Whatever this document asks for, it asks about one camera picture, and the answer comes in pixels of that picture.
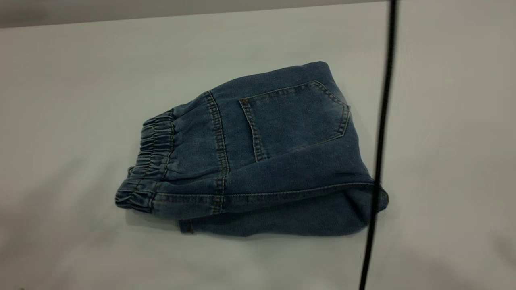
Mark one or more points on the blue denim kids jeans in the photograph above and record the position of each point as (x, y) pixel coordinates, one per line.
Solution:
(282, 161)

